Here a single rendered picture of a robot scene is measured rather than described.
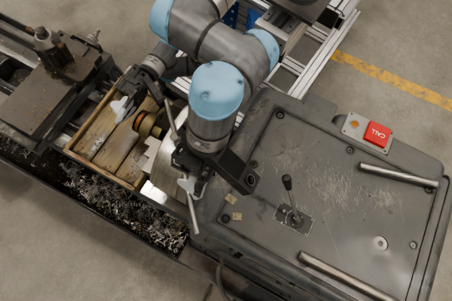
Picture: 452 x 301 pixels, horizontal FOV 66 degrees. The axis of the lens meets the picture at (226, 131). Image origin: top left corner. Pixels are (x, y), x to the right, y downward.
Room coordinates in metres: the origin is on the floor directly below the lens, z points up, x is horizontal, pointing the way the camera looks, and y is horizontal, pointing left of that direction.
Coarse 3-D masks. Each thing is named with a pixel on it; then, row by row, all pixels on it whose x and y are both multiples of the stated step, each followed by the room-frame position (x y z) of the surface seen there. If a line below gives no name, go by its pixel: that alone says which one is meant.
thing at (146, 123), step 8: (144, 112) 0.44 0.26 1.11; (152, 112) 0.45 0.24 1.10; (136, 120) 0.41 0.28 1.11; (144, 120) 0.41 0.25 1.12; (152, 120) 0.41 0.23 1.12; (136, 128) 0.39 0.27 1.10; (144, 128) 0.38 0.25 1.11; (152, 128) 0.39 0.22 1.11; (160, 128) 0.39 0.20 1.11; (144, 136) 0.37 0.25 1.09; (160, 136) 0.39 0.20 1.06
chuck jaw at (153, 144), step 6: (150, 138) 0.36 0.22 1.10; (156, 138) 0.36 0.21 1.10; (150, 144) 0.34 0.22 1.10; (156, 144) 0.34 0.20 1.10; (150, 150) 0.32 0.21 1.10; (156, 150) 0.33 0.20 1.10; (150, 156) 0.31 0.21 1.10; (150, 162) 0.29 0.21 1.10; (144, 168) 0.27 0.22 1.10; (150, 168) 0.27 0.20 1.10
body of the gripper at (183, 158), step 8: (184, 120) 0.25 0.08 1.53; (184, 128) 0.23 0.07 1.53; (184, 136) 0.22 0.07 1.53; (184, 144) 0.21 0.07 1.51; (176, 152) 0.21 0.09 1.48; (184, 152) 0.21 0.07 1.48; (192, 152) 0.21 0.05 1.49; (200, 152) 0.19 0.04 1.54; (216, 152) 0.20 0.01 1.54; (176, 160) 0.19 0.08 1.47; (184, 160) 0.19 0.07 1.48; (192, 160) 0.19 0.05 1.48; (200, 160) 0.20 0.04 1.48; (176, 168) 0.19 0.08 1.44; (184, 168) 0.19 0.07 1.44; (192, 168) 0.18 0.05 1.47; (200, 168) 0.18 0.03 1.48; (208, 168) 0.18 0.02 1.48; (200, 176) 0.17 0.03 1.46; (208, 176) 0.17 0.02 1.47
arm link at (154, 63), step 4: (148, 56) 0.64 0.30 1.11; (152, 56) 0.64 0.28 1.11; (144, 60) 0.63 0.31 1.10; (148, 60) 0.63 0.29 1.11; (152, 60) 0.63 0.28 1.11; (156, 60) 0.63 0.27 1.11; (160, 60) 0.64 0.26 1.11; (144, 64) 0.61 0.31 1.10; (148, 64) 0.61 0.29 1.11; (152, 64) 0.61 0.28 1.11; (156, 64) 0.62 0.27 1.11; (160, 64) 0.63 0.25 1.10; (152, 68) 0.60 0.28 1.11; (156, 68) 0.61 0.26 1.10; (160, 68) 0.62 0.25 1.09; (164, 68) 0.63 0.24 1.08; (156, 72) 0.60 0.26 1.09; (160, 72) 0.61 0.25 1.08
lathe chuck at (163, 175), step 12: (180, 120) 0.38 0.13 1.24; (168, 132) 0.34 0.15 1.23; (168, 144) 0.31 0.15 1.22; (156, 156) 0.28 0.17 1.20; (168, 156) 0.28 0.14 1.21; (156, 168) 0.25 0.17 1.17; (168, 168) 0.25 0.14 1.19; (156, 180) 0.23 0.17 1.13; (168, 180) 0.23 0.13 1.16; (168, 192) 0.21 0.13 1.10
